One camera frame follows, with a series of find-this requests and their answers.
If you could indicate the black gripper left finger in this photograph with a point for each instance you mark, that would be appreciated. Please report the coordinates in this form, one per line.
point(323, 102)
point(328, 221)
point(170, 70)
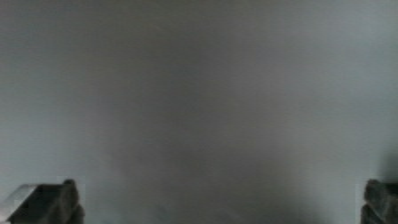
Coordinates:
point(44, 204)

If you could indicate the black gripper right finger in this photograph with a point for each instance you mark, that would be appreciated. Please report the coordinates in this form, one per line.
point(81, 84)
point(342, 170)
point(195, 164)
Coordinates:
point(380, 211)

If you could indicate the white cabinet body box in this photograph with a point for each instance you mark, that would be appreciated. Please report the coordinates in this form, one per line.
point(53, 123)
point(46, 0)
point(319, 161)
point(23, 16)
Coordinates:
point(209, 106)

